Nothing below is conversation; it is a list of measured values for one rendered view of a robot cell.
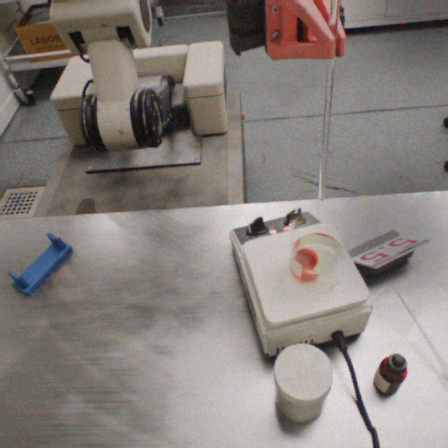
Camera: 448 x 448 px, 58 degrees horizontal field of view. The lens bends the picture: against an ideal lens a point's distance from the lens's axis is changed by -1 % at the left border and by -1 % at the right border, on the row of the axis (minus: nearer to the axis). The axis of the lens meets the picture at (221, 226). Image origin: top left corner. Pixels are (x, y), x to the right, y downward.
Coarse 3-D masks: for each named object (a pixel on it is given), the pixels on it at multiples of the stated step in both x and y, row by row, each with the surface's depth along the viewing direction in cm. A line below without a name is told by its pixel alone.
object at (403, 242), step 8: (400, 240) 58; (408, 240) 57; (416, 240) 55; (384, 248) 57; (392, 248) 56; (400, 248) 55; (360, 256) 57; (368, 256) 56; (376, 256) 55; (384, 256) 54
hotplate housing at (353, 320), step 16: (240, 256) 53; (240, 272) 56; (256, 304) 48; (368, 304) 46; (256, 320) 49; (304, 320) 45; (320, 320) 46; (336, 320) 46; (352, 320) 46; (368, 320) 49; (272, 336) 45; (288, 336) 46; (304, 336) 47; (320, 336) 48; (336, 336) 47; (272, 352) 48
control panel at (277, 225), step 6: (264, 222) 60; (270, 222) 60; (276, 222) 59; (282, 222) 59; (234, 228) 61; (240, 228) 60; (246, 228) 60; (270, 228) 57; (276, 228) 57; (282, 228) 57; (240, 234) 58; (246, 234) 57; (264, 234) 56; (270, 234) 55; (240, 240) 55; (246, 240) 55
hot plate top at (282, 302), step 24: (264, 240) 51; (288, 240) 51; (264, 264) 49; (288, 264) 48; (264, 288) 47; (288, 288) 46; (336, 288) 45; (360, 288) 45; (264, 312) 45; (288, 312) 44; (312, 312) 44
